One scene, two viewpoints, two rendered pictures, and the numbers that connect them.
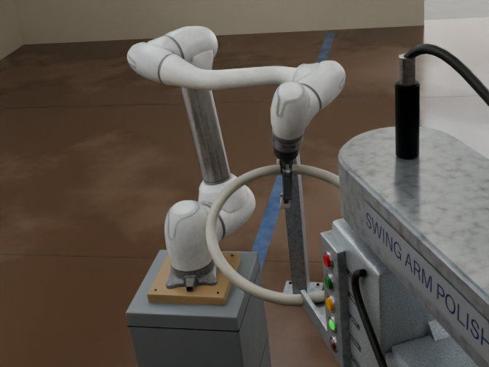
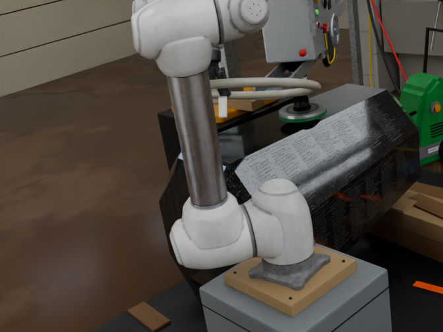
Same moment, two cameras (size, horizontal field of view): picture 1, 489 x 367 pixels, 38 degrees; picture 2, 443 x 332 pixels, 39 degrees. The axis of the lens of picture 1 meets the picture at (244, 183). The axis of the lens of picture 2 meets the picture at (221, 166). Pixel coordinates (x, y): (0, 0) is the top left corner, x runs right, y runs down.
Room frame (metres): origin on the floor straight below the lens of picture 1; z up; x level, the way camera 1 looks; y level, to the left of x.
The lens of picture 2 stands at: (3.52, 1.08, 1.84)
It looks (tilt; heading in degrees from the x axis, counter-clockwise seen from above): 22 degrees down; 218
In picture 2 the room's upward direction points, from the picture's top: 10 degrees counter-clockwise
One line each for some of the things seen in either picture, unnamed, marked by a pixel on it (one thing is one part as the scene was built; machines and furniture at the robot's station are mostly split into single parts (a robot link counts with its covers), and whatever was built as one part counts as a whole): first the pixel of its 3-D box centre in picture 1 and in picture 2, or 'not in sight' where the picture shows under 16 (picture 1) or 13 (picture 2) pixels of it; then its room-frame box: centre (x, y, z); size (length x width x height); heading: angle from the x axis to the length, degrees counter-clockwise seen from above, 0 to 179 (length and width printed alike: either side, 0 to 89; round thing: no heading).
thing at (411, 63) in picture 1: (407, 107); not in sight; (1.10, -0.28, 1.83); 0.04 x 0.04 x 0.17
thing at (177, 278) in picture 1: (191, 269); (292, 256); (2.15, 0.22, 0.86); 0.22 x 0.18 x 0.06; 176
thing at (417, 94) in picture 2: not in sight; (422, 97); (-0.52, -0.27, 0.43); 0.35 x 0.35 x 0.87; 58
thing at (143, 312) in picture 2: not in sight; (148, 316); (1.71, -0.94, 0.02); 0.25 x 0.10 x 0.01; 72
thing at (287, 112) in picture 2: not in sight; (302, 109); (1.10, -0.28, 0.92); 0.21 x 0.21 x 0.01
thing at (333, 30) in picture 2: not in sight; (326, 31); (0.95, -0.20, 1.25); 0.15 x 0.10 x 0.15; 14
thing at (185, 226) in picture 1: (189, 231); (279, 218); (2.18, 0.21, 1.00); 0.18 x 0.16 x 0.22; 136
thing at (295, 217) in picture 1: (294, 204); not in sight; (3.08, -0.23, 0.54); 0.20 x 0.20 x 1.09; 73
